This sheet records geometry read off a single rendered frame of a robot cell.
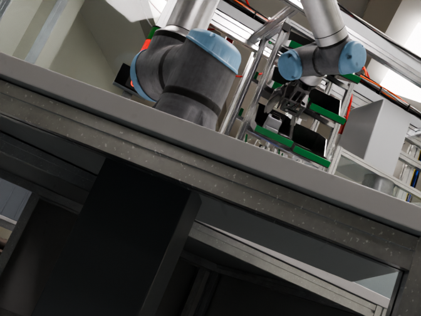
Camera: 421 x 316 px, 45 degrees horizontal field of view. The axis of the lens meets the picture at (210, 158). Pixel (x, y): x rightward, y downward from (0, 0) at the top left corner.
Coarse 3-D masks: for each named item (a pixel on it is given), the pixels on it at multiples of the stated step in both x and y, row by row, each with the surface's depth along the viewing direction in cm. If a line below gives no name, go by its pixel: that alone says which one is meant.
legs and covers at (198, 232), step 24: (0, 144) 120; (24, 144) 122; (48, 168) 123; (72, 168) 125; (48, 192) 250; (216, 240) 136; (216, 264) 276; (264, 264) 139; (216, 288) 274; (240, 288) 248; (264, 288) 226; (288, 288) 200; (312, 288) 144; (336, 288) 146; (216, 312) 260; (240, 312) 237; (264, 312) 217; (288, 312) 200; (312, 312) 186; (336, 312) 173; (360, 312) 148; (384, 312) 150
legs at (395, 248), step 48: (0, 96) 70; (96, 144) 66; (144, 144) 66; (96, 192) 85; (144, 192) 85; (192, 192) 85; (240, 192) 63; (288, 192) 63; (96, 240) 83; (144, 240) 82; (336, 240) 61; (384, 240) 61; (48, 288) 81; (96, 288) 81; (144, 288) 80
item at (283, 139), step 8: (256, 112) 174; (272, 112) 189; (256, 120) 190; (264, 120) 190; (288, 120) 182; (256, 128) 162; (280, 128) 190; (288, 128) 177; (264, 136) 163; (272, 136) 163; (280, 136) 163; (288, 136) 172; (288, 144) 163
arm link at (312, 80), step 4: (304, 76) 142; (308, 76) 141; (312, 76) 141; (316, 76) 141; (324, 76) 144; (304, 80) 143; (308, 80) 142; (312, 80) 142; (316, 80) 142; (320, 80) 143; (308, 84) 143; (312, 84) 143; (316, 84) 144
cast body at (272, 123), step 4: (268, 116) 166; (272, 116) 164; (276, 116) 164; (268, 120) 163; (272, 120) 163; (276, 120) 163; (280, 120) 166; (264, 124) 166; (268, 124) 164; (272, 124) 164; (276, 124) 164; (280, 124) 164; (264, 128) 163; (268, 128) 163; (272, 128) 163; (276, 128) 164; (276, 132) 163
